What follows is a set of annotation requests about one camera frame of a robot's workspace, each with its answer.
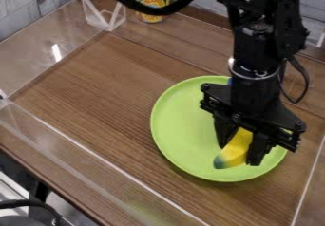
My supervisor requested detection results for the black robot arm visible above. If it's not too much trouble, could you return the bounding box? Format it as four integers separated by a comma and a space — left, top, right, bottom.
200, 0, 308, 166

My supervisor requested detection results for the yellow toy banana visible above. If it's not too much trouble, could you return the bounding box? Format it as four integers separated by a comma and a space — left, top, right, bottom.
212, 128, 252, 169

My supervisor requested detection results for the clear acrylic tray wall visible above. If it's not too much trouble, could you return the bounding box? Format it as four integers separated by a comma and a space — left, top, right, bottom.
0, 1, 325, 226

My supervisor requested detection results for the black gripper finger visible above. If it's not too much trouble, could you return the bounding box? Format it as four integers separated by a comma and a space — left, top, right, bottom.
245, 132, 271, 166
212, 113, 237, 148

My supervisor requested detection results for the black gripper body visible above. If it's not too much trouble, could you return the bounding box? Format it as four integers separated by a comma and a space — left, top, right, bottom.
199, 75, 306, 152

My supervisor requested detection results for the green round plate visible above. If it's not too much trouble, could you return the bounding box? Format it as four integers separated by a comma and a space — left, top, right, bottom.
149, 76, 287, 182

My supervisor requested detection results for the black metal table bracket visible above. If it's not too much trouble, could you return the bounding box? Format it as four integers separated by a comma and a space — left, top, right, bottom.
27, 179, 73, 226

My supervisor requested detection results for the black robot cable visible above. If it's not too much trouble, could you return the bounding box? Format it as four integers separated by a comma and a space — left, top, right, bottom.
93, 0, 311, 104

